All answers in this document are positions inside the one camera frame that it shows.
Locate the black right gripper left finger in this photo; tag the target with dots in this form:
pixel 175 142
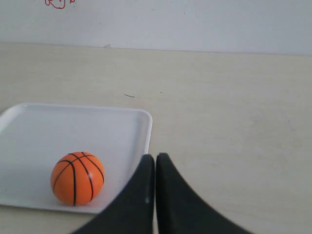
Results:
pixel 132 211

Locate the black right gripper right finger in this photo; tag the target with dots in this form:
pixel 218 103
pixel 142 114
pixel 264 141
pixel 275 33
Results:
pixel 180 210

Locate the small orange basketball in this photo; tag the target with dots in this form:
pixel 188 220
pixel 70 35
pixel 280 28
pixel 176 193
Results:
pixel 77 178

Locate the red mini basketball hoop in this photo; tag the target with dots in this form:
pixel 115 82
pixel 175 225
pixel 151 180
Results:
pixel 58 4

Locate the white plastic tray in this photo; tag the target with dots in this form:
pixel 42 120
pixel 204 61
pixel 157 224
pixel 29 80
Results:
pixel 34 137

